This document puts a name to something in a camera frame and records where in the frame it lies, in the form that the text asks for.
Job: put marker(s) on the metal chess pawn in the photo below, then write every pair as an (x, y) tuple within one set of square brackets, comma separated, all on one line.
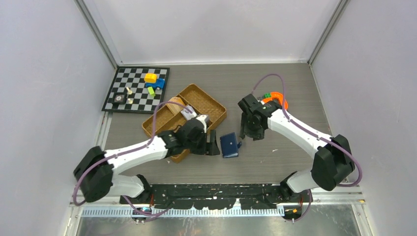
[(128, 91)]

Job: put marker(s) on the blue leather card holder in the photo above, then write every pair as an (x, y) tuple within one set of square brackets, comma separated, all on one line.
[(229, 145)]

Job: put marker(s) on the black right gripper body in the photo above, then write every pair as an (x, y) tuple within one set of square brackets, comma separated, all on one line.
[(252, 124)]

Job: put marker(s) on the silver credit card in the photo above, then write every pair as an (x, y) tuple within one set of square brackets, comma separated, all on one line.
[(188, 112)]

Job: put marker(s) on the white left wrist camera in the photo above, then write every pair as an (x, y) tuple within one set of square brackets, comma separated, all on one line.
[(204, 119)]

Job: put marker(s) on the black white checkerboard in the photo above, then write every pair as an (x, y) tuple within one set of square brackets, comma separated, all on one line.
[(140, 101)]

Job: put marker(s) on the yellow toy block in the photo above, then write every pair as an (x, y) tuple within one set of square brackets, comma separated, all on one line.
[(150, 78)]

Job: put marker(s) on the black square chess piece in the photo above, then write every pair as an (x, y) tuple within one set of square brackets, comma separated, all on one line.
[(119, 98)]

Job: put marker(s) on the black mounting rail base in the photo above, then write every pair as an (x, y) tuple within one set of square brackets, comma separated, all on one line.
[(217, 196)]

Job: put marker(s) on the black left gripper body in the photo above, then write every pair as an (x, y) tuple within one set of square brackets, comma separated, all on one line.
[(197, 146)]

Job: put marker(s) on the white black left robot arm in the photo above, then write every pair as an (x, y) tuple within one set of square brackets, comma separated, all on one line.
[(99, 173)]

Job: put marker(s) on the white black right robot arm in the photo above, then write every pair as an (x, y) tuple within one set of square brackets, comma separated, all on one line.
[(332, 158)]

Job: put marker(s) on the green toy block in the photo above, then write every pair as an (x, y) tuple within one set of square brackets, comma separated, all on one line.
[(151, 91)]

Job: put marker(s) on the blue toy car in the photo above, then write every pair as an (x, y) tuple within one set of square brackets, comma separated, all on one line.
[(158, 85)]

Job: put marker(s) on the woven divided basket tray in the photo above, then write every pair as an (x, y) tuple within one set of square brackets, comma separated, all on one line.
[(165, 126)]

